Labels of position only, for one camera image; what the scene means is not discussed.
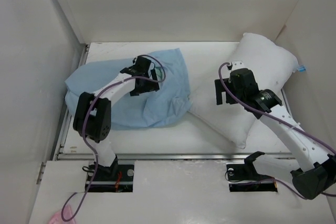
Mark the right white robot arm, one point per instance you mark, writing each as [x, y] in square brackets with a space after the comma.
[312, 171]

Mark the blue white pillow tag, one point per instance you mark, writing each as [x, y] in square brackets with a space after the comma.
[301, 68]

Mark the aluminium rail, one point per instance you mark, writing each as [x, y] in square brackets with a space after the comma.
[64, 114]
[158, 157]

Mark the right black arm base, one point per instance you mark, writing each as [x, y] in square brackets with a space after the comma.
[243, 178]

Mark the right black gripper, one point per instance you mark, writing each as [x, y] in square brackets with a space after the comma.
[219, 88]

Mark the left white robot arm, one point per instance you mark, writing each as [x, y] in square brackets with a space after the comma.
[92, 118]

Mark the aluminium front rail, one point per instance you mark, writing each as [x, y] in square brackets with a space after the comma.
[158, 157]

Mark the white pillow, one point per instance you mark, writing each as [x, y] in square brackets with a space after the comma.
[258, 64]

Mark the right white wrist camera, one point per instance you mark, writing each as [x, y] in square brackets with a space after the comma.
[234, 65]

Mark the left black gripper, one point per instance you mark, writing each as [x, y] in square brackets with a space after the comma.
[151, 86]

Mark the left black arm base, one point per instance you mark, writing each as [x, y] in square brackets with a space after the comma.
[115, 179]

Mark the pink cloth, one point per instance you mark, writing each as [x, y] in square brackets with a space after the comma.
[66, 213]

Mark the aluminium left rail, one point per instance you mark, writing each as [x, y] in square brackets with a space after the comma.
[64, 114]

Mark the light blue pillowcase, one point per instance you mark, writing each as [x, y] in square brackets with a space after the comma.
[153, 109]

